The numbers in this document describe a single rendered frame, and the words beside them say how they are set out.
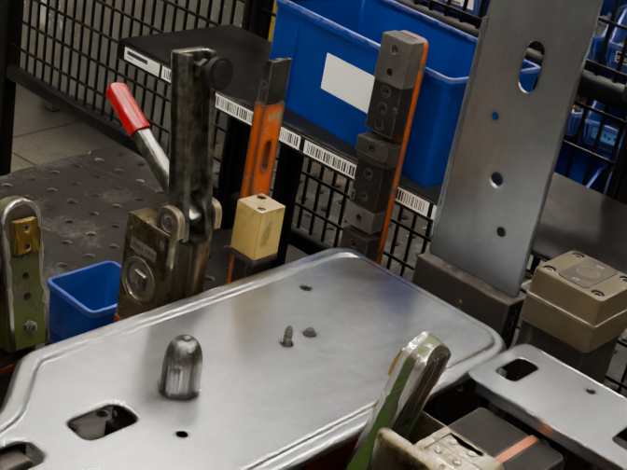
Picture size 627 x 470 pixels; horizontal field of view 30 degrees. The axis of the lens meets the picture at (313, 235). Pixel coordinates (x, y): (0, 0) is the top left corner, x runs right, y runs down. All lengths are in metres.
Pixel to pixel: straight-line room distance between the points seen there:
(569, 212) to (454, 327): 0.30
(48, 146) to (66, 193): 1.93
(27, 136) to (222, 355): 2.97
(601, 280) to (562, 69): 0.20
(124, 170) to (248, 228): 0.94
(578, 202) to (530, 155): 0.25
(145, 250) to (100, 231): 0.73
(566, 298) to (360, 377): 0.23
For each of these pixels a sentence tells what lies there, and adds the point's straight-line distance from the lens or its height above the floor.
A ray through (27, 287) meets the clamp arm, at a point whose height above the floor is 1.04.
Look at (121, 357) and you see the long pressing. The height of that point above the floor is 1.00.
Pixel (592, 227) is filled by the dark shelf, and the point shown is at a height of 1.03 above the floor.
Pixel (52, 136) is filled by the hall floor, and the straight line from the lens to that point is 3.95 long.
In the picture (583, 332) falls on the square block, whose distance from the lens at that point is 1.13.
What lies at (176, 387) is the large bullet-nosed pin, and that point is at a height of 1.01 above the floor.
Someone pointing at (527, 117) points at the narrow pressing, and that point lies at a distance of 1.15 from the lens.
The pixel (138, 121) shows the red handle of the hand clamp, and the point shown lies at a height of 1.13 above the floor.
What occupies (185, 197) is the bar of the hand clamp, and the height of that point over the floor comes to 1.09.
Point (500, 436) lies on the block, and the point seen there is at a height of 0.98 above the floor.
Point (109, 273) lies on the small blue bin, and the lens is 1.57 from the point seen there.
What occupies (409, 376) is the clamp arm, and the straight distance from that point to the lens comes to 0.85.
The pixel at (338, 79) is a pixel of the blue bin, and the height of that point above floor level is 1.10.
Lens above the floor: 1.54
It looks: 26 degrees down
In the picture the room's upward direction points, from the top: 11 degrees clockwise
